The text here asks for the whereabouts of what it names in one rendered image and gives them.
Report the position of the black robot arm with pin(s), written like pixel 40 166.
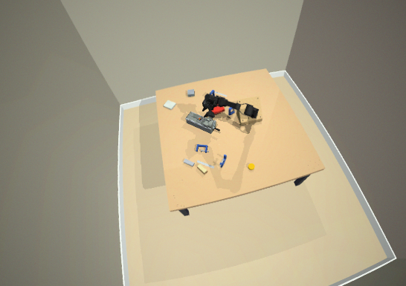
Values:
pixel 221 101

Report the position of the red rectangular block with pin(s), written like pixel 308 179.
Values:
pixel 218 109

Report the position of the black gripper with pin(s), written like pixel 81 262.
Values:
pixel 209 113

